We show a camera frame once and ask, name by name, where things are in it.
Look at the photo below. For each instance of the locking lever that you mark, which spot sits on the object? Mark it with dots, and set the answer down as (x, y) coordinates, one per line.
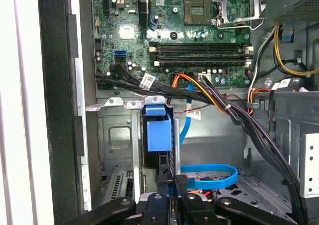
(256, 24)

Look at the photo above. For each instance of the grey drive cage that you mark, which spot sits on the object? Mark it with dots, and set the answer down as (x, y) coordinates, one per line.
(286, 135)

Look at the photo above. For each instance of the black graphics card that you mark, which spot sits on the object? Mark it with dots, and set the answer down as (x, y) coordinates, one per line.
(143, 6)

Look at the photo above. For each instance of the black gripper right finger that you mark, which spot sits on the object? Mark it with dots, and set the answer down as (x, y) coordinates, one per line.
(197, 212)

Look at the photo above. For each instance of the black PC case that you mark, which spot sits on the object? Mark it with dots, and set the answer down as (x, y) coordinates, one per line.
(57, 85)

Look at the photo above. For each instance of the black RAM slot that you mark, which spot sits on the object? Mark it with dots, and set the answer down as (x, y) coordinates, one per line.
(202, 60)
(199, 47)

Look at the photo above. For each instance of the CPU socket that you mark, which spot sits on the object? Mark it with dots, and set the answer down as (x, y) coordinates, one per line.
(198, 11)

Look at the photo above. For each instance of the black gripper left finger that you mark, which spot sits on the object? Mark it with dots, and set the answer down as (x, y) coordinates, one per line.
(157, 212)

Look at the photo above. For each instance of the green motherboard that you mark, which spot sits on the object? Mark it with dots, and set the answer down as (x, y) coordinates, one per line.
(139, 48)

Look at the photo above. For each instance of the grey power supply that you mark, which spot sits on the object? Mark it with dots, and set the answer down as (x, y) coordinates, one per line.
(294, 3)

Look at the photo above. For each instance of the grey disk bay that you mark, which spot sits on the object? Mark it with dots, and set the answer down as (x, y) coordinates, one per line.
(117, 135)

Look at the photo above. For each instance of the hard disk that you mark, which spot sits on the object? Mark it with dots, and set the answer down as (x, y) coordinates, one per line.
(159, 135)

